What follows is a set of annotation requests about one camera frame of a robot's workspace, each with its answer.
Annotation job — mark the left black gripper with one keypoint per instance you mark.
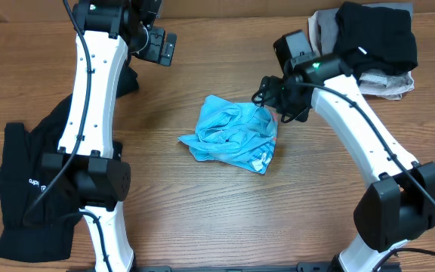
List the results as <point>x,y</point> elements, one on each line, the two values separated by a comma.
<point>152,54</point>

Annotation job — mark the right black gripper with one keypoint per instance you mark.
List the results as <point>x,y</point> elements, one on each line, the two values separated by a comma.
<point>266,97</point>

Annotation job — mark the light blue t-shirt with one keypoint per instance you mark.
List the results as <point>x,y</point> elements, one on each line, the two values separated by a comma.
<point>240,134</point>

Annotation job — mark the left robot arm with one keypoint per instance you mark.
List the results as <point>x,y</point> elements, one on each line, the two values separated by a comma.
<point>85,167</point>

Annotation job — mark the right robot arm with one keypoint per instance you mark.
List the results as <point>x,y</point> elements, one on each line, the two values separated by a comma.
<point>399,203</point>

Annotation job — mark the folded grey garment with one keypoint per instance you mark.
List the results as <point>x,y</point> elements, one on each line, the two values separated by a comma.
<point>326,30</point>

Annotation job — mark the folded beige garment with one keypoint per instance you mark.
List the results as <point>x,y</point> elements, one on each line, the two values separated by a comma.
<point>392,93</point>

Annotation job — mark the folded black garment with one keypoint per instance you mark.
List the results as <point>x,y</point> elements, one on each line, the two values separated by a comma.
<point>375,39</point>

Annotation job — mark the black t-shirt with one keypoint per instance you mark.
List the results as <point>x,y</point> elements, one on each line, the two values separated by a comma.
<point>21,181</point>

